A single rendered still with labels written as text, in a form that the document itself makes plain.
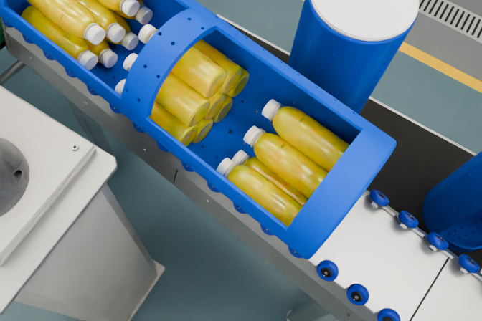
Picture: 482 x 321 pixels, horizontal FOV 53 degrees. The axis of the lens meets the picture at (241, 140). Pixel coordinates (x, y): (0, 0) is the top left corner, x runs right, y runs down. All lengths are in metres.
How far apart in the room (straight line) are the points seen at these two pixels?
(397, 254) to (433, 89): 1.49
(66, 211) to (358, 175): 0.50
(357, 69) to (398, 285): 0.55
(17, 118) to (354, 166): 0.60
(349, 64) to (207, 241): 1.03
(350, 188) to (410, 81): 1.72
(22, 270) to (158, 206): 1.23
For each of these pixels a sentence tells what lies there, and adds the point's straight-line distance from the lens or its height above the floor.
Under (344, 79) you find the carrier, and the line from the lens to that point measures 1.36.
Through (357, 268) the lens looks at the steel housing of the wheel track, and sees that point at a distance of 1.11.
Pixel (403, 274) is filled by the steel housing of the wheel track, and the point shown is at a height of 0.93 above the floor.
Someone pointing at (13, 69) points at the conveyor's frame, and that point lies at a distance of 2.11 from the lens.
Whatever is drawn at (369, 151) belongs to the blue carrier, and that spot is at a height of 1.23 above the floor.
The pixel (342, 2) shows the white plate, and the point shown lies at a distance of 1.27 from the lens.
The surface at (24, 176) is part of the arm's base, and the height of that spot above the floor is 1.20.
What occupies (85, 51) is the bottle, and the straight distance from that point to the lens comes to 1.13.
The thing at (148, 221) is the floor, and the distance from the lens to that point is 2.06.
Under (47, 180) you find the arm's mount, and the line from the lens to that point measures 0.89.
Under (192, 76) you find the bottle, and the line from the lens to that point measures 0.95.
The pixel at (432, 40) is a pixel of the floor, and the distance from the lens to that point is 2.69.
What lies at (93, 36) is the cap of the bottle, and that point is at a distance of 1.08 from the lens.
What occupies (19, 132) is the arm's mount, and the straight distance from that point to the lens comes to 0.95.
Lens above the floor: 1.97
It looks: 66 degrees down
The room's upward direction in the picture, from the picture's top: 8 degrees clockwise
